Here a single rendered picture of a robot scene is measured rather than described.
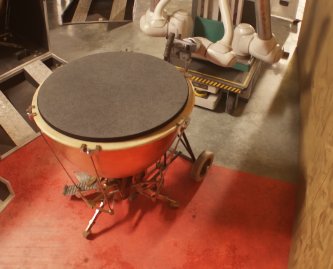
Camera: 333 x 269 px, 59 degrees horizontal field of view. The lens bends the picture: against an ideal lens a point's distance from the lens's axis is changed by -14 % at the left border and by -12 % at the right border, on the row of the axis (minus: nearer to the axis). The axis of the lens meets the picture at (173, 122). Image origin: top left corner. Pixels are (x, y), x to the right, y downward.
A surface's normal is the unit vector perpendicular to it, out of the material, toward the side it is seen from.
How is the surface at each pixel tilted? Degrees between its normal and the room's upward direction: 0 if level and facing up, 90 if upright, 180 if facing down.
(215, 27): 90
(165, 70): 0
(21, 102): 1
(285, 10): 90
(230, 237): 0
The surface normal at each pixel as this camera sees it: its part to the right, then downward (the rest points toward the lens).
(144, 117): 0.04, -0.77
